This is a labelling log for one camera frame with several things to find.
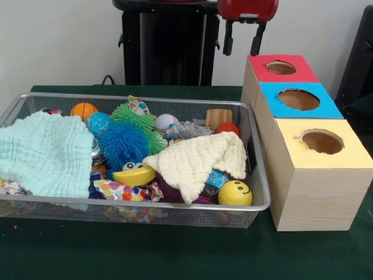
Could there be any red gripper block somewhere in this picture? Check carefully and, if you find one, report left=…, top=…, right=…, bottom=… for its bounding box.
left=217, top=0, right=279, bottom=57

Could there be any colourful polka dot cloth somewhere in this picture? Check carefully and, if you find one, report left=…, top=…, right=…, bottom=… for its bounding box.
left=92, top=178, right=164, bottom=202
left=126, top=94, right=150, bottom=115

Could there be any wooden box with three holes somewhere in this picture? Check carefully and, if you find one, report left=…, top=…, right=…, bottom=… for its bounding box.
left=241, top=54, right=373, bottom=233

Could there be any silver mesh bin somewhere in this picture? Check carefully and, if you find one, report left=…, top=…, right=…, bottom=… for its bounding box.
left=0, top=92, right=272, bottom=230

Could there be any red orange ball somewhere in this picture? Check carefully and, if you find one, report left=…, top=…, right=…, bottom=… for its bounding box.
left=216, top=122, right=240, bottom=137

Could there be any white baseball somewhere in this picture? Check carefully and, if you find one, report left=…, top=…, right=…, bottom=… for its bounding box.
left=154, top=113, right=179, bottom=134

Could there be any cream muslin cloth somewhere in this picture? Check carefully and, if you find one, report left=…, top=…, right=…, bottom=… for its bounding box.
left=142, top=131, right=248, bottom=205

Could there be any green spiky rubber toy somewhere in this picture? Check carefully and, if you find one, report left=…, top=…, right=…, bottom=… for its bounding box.
left=110, top=102, right=168, bottom=157

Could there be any yellow smiley face ball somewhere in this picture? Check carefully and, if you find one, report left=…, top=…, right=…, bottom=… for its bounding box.
left=217, top=180, right=253, bottom=207

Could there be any blue spiky rubber ball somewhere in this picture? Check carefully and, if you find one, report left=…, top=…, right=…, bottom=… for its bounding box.
left=97, top=121, right=151, bottom=173

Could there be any yellow banana toy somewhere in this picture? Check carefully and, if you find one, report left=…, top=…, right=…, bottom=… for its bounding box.
left=112, top=165, right=157, bottom=187

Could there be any orange basketball toy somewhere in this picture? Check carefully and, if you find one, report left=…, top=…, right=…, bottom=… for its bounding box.
left=69, top=102, right=99, bottom=122

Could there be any mint green muslin cloth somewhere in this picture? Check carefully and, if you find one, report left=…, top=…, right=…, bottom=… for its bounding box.
left=0, top=111, right=96, bottom=199

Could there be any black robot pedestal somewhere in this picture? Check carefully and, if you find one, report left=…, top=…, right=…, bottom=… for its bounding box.
left=112, top=0, right=235, bottom=86

